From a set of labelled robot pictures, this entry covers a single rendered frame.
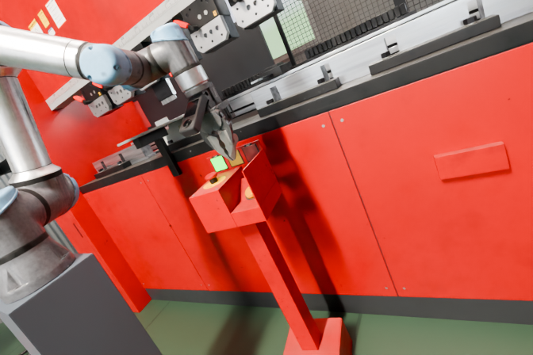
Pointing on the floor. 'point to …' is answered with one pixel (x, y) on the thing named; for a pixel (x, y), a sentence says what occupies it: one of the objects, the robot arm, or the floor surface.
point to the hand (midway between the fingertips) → (230, 157)
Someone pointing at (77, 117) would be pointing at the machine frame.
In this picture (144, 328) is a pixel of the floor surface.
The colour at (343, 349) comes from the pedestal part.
